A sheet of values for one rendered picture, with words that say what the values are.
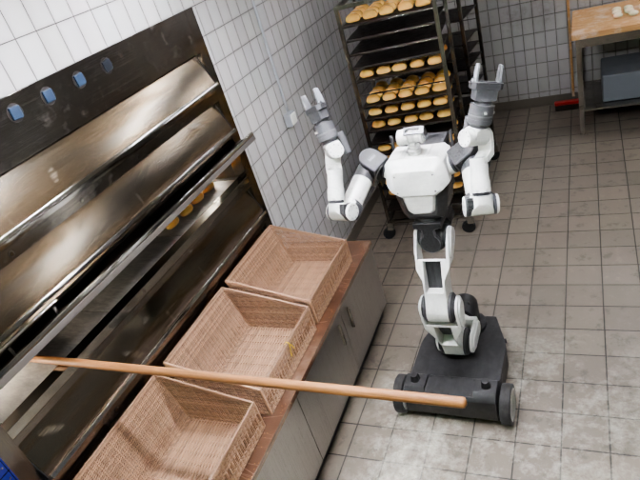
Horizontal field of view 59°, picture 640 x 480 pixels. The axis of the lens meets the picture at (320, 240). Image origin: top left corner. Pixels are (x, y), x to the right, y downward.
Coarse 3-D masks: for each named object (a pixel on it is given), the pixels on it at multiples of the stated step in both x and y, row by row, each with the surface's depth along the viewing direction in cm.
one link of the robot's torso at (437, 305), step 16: (416, 240) 261; (448, 240) 255; (416, 256) 261; (448, 256) 254; (432, 272) 264; (448, 272) 264; (432, 288) 267; (448, 288) 263; (432, 304) 264; (448, 304) 261; (432, 320) 268; (448, 320) 264
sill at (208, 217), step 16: (224, 192) 312; (224, 208) 303; (208, 224) 290; (192, 240) 279; (176, 256) 268; (160, 272) 257; (144, 288) 248; (128, 304) 239; (112, 320) 231; (96, 336) 223; (80, 352) 217; (64, 368) 211; (48, 384) 205; (32, 400) 199; (48, 400) 203; (16, 416) 194; (32, 416) 197; (16, 432) 192
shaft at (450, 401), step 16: (96, 368) 203; (112, 368) 199; (128, 368) 196; (144, 368) 193; (160, 368) 190; (240, 384) 176; (256, 384) 173; (272, 384) 170; (288, 384) 168; (304, 384) 166; (320, 384) 164; (336, 384) 163; (400, 400) 153; (416, 400) 151; (432, 400) 149; (448, 400) 147; (464, 400) 146
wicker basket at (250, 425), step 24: (168, 384) 247; (144, 408) 239; (168, 408) 248; (192, 408) 251; (216, 408) 244; (240, 408) 238; (120, 432) 227; (168, 432) 245; (192, 432) 248; (216, 432) 244; (240, 432) 223; (96, 456) 217; (144, 456) 233; (168, 456) 240; (192, 456) 236; (216, 456) 233
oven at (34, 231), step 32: (192, 32) 284; (224, 96) 307; (160, 128) 260; (128, 160) 242; (96, 192) 226; (256, 192) 333; (32, 224) 199; (0, 256) 189; (64, 288) 211; (128, 320) 239; (96, 352) 223; (160, 352) 255; (64, 384) 209; (0, 448) 186
